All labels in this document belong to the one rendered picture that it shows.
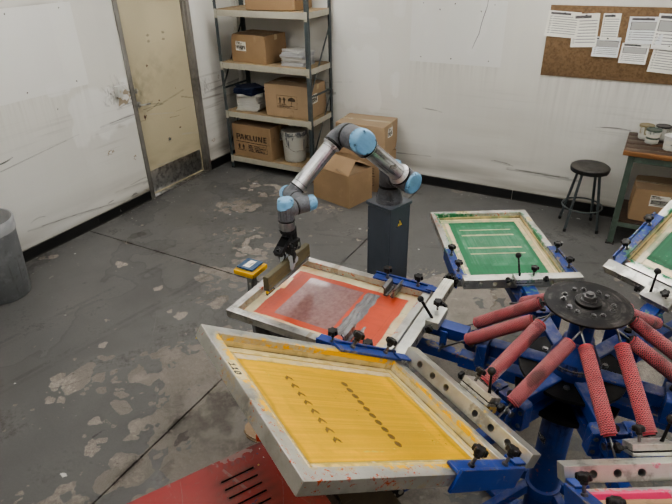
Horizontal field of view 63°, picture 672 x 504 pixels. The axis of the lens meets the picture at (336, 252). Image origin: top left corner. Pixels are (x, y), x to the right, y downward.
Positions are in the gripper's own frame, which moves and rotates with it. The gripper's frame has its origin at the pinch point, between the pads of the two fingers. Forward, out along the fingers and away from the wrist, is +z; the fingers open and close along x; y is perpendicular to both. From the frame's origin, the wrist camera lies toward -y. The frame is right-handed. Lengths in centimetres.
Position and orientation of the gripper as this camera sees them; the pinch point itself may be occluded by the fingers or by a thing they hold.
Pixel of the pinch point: (287, 268)
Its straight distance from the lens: 261.4
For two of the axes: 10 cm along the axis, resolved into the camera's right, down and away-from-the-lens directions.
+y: 4.8, -4.4, 7.6
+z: 0.2, 8.7, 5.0
